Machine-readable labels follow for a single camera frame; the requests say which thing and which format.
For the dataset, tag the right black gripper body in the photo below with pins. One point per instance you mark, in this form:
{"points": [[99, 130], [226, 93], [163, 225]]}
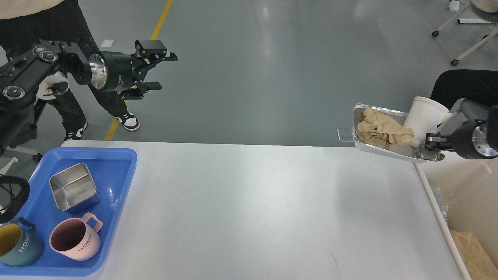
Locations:
{"points": [[471, 141]]}

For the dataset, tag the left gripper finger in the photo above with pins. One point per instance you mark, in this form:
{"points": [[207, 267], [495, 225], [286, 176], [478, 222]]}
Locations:
{"points": [[135, 90], [149, 53]]}

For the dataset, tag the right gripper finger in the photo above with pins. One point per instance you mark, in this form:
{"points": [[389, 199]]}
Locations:
{"points": [[437, 141]]}

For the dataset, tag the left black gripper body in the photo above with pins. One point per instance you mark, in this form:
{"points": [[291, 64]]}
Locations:
{"points": [[112, 71]]}

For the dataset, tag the white paper cup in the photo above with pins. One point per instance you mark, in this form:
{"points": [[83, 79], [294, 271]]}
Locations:
{"points": [[423, 117]]}

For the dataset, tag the aluminium foil tray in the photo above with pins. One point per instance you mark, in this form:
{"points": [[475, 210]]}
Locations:
{"points": [[409, 153]]}

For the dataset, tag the stainless steel rectangular container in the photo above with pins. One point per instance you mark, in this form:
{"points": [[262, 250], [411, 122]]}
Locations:
{"points": [[74, 189]]}

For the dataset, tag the pink ribbed mug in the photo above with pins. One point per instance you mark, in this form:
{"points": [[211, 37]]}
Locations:
{"points": [[77, 238]]}

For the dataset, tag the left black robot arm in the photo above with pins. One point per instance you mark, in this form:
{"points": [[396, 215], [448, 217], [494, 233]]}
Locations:
{"points": [[39, 75]]}

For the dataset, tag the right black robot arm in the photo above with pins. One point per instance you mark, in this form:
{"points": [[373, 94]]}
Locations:
{"points": [[492, 122]]}

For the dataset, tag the white paper scrap on floor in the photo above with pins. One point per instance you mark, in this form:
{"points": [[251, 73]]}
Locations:
{"points": [[108, 42]]}

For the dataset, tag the white plastic bin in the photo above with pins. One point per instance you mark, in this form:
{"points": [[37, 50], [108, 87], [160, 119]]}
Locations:
{"points": [[463, 196]]}

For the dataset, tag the seated person black trousers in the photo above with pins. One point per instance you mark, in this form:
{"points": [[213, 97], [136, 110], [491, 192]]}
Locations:
{"points": [[480, 86]]}

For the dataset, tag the blue plastic tray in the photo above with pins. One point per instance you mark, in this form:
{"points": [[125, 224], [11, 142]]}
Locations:
{"points": [[112, 170]]}

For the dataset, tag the brown paper in bin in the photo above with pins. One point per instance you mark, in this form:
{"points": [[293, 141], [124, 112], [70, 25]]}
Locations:
{"points": [[478, 264]]}

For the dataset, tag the white rolling chair base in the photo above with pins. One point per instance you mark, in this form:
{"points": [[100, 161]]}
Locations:
{"points": [[486, 12]]}

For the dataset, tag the teal ribbed mug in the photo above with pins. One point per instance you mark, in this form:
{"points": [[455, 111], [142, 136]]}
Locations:
{"points": [[19, 244]]}

